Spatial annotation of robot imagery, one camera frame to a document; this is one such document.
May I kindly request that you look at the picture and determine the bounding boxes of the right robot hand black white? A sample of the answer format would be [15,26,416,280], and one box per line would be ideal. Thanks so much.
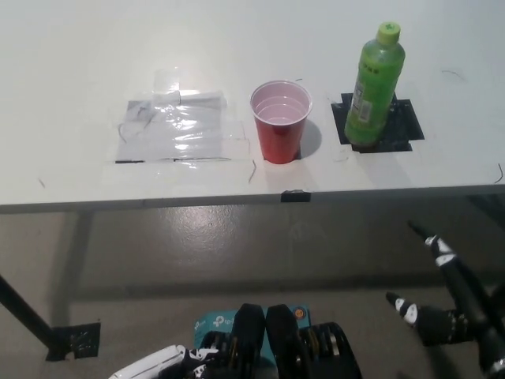
[385,220,505,379]

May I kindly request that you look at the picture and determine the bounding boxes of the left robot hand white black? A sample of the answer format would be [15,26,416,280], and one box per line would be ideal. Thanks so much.
[112,345,222,379]

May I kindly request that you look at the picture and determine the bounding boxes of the green tea plastic bottle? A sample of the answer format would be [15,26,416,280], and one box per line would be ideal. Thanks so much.
[344,21,406,148]

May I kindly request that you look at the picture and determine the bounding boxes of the black robot torso blocks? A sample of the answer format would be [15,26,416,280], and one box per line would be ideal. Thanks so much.
[196,302,364,379]

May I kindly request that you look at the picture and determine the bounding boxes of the red plastic cup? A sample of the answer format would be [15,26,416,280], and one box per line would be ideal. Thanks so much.
[249,80,315,163]

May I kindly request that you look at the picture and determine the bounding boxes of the teal tp-link box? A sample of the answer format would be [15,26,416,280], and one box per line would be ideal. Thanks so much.
[193,305,313,358]

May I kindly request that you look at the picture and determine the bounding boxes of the black metal table leg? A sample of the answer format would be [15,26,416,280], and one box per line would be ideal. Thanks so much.
[0,274,54,352]

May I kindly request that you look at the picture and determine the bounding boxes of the large black tape patch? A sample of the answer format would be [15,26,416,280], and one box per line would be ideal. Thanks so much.
[330,93,425,154]

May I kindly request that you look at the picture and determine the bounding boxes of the clear taped plastic sheet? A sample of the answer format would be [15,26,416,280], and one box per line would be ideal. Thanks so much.
[114,89,234,163]

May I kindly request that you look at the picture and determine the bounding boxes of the clear tape strip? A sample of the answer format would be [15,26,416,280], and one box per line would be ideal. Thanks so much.
[152,65,181,92]

